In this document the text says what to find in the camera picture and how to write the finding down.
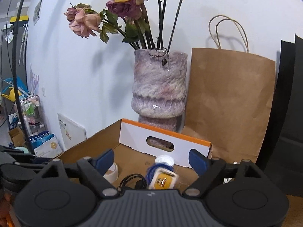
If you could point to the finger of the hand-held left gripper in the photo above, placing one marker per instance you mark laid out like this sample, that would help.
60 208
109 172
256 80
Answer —
23 159

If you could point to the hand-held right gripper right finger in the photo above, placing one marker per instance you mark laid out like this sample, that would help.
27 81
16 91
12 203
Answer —
197 162

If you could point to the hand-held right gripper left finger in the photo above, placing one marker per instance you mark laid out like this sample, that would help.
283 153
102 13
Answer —
105 160

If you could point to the white tape roll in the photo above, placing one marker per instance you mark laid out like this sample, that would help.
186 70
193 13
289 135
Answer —
113 173

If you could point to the cardboard box with orange rim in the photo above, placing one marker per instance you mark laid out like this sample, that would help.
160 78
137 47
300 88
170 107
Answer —
132 156

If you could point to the white yellow small box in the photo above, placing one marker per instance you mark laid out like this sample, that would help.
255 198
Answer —
163 181

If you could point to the small brown cardboard box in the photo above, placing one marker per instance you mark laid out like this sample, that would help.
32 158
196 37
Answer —
16 136

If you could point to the blue white bag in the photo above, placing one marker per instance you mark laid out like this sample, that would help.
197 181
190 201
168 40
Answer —
39 138

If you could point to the white plastic container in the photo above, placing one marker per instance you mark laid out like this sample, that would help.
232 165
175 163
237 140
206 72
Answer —
165 160

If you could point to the metal storage rack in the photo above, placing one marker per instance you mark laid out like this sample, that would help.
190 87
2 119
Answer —
30 108

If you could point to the yellow plastic item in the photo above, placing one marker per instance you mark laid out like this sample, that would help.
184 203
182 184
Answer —
8 95

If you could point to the brown paper bag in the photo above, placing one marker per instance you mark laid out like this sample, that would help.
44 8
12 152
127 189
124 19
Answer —
227 99

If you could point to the purple mottled ceramic vase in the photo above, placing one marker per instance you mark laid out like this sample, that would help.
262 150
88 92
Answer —
158 87

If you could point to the black monitor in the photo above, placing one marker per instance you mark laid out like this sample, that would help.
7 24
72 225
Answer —
288 123

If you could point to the dried roses bouquet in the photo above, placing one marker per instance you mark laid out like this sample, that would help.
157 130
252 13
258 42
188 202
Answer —
118 7

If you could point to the white wall panel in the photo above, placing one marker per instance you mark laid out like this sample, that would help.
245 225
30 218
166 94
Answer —
71 132

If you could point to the white wall outlet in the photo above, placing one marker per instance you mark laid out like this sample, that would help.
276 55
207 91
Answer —
43 91

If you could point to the purple wall sticker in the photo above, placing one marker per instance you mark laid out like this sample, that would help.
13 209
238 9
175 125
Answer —
34 80

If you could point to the wall poster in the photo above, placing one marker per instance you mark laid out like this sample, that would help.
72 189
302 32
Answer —
37 10

